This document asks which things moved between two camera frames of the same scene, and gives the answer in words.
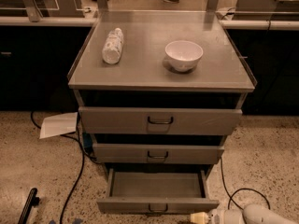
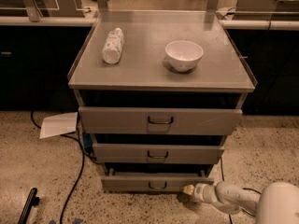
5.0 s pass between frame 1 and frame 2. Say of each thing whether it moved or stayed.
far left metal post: stayed
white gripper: moved
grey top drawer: stayed
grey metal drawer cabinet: stayed
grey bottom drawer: moved
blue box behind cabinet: stayed
